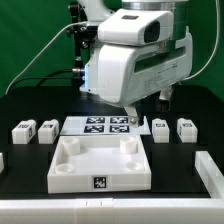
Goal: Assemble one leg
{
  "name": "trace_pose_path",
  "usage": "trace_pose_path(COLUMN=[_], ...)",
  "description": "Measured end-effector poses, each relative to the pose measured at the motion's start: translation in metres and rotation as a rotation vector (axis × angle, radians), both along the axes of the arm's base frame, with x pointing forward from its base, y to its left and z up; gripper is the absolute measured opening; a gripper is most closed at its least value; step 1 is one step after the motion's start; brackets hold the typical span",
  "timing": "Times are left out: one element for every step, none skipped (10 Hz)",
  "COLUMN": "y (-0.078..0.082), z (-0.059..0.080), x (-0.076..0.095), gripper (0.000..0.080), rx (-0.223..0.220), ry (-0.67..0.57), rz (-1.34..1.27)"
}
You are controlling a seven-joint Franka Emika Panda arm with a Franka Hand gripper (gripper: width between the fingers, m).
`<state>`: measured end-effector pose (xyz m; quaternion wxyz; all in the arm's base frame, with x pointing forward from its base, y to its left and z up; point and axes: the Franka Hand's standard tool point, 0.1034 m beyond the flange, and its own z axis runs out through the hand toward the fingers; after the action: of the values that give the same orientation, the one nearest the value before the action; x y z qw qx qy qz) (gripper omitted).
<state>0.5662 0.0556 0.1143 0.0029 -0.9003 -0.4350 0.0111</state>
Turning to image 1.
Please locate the white block at left edge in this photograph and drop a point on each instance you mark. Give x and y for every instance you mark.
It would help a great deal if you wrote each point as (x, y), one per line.
(1, 163)

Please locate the white front fence wall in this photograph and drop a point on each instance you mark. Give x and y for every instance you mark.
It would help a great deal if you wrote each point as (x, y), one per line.
(112, 211)

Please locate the white right fence wall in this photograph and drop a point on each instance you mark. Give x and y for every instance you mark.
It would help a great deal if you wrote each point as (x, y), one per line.
(210, 174)

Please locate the black camera stand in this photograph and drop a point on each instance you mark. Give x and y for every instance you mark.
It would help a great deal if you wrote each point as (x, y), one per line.
(82, 35)

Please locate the white sheet with markers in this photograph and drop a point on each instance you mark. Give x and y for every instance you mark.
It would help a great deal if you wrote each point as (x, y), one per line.
(101, 125)

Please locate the white square tabletop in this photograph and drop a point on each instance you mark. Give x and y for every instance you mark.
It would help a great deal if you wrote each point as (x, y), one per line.
(99, 163)

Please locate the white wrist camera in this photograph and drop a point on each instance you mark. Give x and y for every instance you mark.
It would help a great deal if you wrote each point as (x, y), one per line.
(136, 28)

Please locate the white fence wall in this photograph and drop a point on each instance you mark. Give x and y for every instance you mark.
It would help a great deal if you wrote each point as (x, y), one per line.
(210, 174)
(112, 211)

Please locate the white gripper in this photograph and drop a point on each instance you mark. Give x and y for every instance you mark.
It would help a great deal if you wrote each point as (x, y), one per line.
(128, 74)

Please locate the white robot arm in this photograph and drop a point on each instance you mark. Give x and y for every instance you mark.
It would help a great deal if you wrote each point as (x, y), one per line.
(97, 12)

